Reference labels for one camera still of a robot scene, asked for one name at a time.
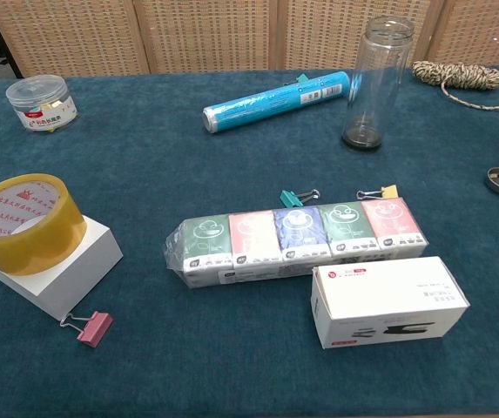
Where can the yellow binder clip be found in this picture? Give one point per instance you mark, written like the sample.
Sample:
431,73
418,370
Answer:
389,191

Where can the rattan folding screen panel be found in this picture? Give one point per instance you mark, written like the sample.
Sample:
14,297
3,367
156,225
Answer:
210,35
323,35
66,35
480,30

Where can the multicolour tissue pack bundle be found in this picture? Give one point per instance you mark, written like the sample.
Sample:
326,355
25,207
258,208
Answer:
292,244

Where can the pink binder clip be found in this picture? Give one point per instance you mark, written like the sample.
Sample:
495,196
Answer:
96,328

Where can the plain white box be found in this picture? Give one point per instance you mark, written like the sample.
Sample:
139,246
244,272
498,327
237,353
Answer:
79,265

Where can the clear glass bottle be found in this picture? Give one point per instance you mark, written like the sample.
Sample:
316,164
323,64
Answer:
377,69

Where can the teal binder clip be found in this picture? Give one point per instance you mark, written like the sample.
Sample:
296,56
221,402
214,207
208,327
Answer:
303,78
290,198

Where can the teal blue tablecloth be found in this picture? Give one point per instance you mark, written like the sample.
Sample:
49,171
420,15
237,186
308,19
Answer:
188,174

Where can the blue plastic wrap roll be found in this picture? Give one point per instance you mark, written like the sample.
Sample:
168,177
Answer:
271,101

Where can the clear plastic clip jar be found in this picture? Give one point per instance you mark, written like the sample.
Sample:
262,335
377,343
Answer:
42,104

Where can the yellow packing tape roll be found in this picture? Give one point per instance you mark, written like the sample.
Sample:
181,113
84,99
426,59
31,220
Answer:
35,244

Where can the white printed cardboard box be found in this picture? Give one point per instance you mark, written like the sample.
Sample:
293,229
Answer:
388,300

